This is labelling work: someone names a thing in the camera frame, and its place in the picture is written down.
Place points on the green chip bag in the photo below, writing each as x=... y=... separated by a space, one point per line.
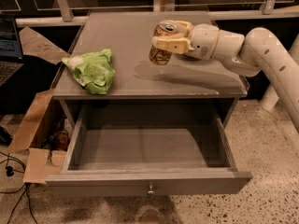
x=93 y=71

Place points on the metal drawer knob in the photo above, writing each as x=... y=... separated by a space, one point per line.
x=151 y=190

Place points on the brown cardboard sheet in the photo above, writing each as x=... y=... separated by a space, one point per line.
x=35 y=44

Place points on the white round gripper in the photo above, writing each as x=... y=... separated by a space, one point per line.
x=204 y=41

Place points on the grey cabinet with counter top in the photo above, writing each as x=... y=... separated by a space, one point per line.
x=128 y=35

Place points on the orange soda can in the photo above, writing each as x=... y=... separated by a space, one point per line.
x=159 y=56

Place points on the open grey top drawer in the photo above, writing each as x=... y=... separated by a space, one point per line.
x=191 y=158

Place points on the open cardboard box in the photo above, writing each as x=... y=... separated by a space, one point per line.
x=36 y=125

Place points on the metal railing frame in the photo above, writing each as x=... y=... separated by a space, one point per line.
x=38 y=13

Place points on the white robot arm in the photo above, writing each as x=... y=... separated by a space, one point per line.
x=246 y=55

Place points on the laptop computer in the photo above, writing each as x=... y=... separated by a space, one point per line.
x=11 y=55

